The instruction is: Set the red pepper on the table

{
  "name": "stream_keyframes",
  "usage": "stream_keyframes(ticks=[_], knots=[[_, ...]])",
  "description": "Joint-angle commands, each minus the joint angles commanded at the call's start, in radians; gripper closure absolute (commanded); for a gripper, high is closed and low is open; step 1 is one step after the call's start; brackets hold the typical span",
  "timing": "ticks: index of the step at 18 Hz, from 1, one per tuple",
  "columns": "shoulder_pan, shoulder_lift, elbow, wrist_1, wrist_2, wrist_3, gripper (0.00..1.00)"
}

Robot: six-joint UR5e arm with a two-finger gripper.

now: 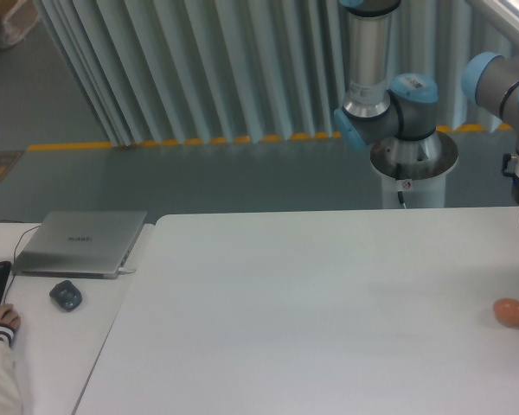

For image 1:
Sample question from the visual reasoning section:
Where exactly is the pale pleated curtain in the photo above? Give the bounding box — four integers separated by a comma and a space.
36, 1, 512, 145

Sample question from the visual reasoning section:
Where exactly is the person's hand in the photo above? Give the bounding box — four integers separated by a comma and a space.
0, 303, 21, 346

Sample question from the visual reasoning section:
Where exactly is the black laptop cable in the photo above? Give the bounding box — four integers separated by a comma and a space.
0, 220, 42, 303

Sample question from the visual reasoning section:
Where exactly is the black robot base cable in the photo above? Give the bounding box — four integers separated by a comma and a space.
394, 163, 409, 211

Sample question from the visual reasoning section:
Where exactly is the white usb plug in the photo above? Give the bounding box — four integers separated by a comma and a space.
118, 267, 136, 275

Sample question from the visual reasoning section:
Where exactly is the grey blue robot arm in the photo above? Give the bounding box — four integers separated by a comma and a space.
334, 1, 519, 208

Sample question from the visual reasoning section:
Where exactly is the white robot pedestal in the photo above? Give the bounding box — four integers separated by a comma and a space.
370, 131, 458, 209

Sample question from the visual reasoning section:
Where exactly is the brown egg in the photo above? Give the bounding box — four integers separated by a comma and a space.
492, 297, 519, 327

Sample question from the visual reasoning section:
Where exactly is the silver closed laptop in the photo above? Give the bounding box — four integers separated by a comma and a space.
12, 211, 146, 279

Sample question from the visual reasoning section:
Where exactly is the dark grey computer mouse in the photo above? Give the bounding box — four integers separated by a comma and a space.
49, 280, 83, 312

